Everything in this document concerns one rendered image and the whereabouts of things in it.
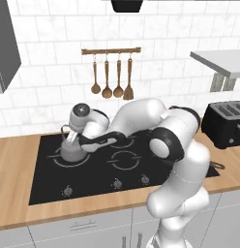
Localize grey hob knob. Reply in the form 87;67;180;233
112;177;124;190
139;173;150;185
62;185;74;198

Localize wooden ladle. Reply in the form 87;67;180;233
112;53;125;99

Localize grey wall shelf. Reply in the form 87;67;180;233
189;48;240;79

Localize large wooden spoon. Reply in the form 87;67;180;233
101;53;113;100

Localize black range hood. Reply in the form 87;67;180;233
109;0;145;15

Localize black pan handle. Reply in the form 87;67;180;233
208;160;226;171

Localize small wooden spoon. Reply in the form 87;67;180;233
90;54;102;96

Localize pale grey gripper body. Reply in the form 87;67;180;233
66;130;79;143

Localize grey kettle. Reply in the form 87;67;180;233
60;124;90;164

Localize black toaster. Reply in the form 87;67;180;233
200;100;240;150

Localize grey wall cabinet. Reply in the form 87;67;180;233
0;0;22;95

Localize grey drawer front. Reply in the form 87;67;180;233
27;208;134;246

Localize black hob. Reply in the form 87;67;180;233
28;129;222;206

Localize grey drawer handle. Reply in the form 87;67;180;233
69;219;98;232

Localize grey cupboard door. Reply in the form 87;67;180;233
30;226;134;248
131;204;163;248
184;189;240;248
0;225;33;248

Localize grey shelf bracket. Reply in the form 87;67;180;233
223;77;238;92
209;72;225;93

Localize wooden utensil rail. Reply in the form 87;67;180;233
80;46;142;56

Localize wooden spatula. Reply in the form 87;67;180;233
122;52;135;102

